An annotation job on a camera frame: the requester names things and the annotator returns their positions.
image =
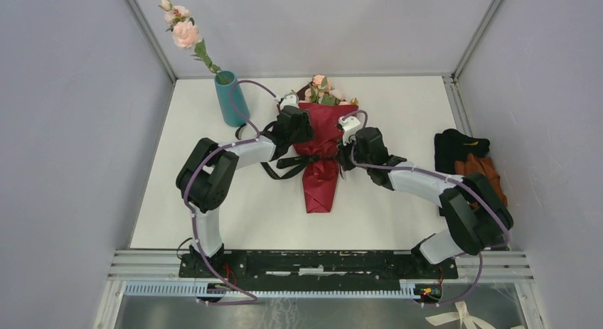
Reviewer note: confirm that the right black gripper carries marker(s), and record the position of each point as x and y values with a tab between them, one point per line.
342	153

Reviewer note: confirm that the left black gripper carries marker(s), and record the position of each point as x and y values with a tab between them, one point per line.
307	131

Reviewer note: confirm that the red paper bouquet wrapper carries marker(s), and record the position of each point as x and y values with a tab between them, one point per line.
319	188

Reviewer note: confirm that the black ribbon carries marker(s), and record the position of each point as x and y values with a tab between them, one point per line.
298	163

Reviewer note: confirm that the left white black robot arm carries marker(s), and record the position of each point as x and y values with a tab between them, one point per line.
206	177

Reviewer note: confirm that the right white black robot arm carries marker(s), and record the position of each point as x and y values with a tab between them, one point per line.
475	216

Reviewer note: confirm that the teal ceramic vase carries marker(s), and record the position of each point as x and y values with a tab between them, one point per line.
231	99

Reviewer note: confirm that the pink flower stem in vase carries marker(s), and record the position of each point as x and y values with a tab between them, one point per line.
186	34

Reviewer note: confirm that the black cloth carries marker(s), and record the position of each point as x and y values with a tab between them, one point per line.
452	145

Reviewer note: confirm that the orange cloth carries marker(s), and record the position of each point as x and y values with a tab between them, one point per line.
484	166

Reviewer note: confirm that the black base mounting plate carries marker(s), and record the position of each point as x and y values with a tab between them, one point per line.
381	270

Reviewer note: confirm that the white paper strip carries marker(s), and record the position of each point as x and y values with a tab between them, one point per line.
460	316

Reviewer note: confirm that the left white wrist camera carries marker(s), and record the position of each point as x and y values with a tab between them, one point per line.
289	100

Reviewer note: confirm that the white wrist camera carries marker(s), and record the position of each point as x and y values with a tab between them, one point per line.
349	126
289	100

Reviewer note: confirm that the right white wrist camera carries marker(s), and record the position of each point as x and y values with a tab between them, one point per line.
349	126

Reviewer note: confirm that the white slotted cable duct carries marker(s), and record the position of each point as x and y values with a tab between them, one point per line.
204	289

